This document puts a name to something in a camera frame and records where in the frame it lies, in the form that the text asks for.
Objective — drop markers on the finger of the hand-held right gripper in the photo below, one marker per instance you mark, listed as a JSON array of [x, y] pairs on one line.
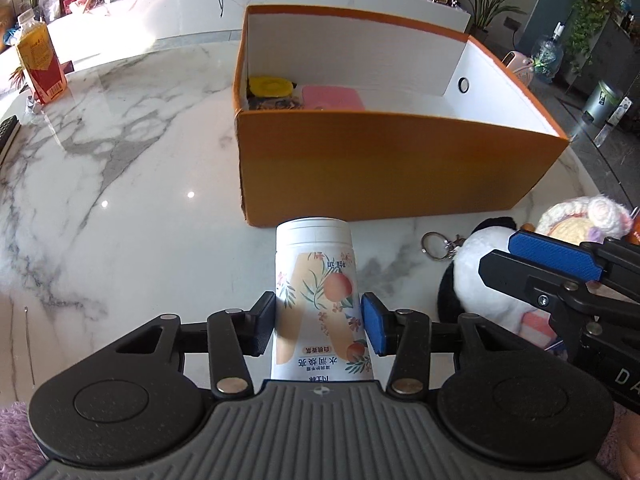
[[520, 280], [555, 256]]

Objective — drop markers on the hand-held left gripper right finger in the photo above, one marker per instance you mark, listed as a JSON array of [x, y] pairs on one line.
[[375, 325]]

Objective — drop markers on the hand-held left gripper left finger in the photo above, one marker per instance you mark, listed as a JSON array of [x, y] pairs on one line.
[[261, 325]]

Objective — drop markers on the panda plush toy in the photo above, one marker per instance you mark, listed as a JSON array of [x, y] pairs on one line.
[[470, 270]]

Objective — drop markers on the white bottle peach print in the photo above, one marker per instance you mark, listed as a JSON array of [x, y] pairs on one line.
[[320, 300]]

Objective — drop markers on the orange cardboard box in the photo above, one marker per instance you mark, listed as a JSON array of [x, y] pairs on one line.
[[390, 170]]

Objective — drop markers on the dark patterned card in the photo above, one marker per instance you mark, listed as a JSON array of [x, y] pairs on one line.
[[275, 104]]

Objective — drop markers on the pink mask pouch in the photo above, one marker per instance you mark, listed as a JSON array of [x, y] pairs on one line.
[[332, 97]]

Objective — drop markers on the yellow round item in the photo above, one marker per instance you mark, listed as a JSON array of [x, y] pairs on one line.
[[270, 86]]

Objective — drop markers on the person's right forearm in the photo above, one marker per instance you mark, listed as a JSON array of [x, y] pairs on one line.
[[627, 440]]

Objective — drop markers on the crochet doll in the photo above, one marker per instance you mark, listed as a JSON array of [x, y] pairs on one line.
[[580, 215]]

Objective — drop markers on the grey trash can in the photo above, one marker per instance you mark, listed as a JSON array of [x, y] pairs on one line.
[[602, 102]]

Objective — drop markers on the pink small appliance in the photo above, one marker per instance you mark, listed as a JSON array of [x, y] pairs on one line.
[[520, 62]]

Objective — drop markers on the blue water jug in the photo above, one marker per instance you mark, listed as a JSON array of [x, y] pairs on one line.
[[547, 55]]

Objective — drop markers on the climbing green plant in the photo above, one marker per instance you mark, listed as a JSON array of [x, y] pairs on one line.
[[592, 15]]

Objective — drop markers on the purple fuzzy clothing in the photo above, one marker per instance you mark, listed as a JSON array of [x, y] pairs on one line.
[[17, 425]]

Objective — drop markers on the tall leafy plant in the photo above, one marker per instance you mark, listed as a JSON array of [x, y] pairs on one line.
[[487, 0]]

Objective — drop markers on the black keyboard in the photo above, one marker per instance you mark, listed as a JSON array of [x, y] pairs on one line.
[[7, 135]]

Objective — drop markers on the yellow oil bottle red label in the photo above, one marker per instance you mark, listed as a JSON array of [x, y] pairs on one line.
[[40, 57]]

